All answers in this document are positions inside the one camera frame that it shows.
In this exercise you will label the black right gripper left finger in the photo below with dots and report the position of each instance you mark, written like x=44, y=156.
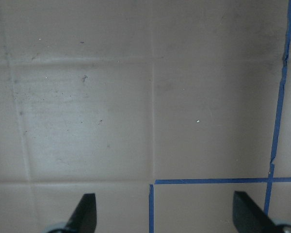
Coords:
x=84, y=217

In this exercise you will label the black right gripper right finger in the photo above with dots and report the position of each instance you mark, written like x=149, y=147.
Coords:
x=249, y=218

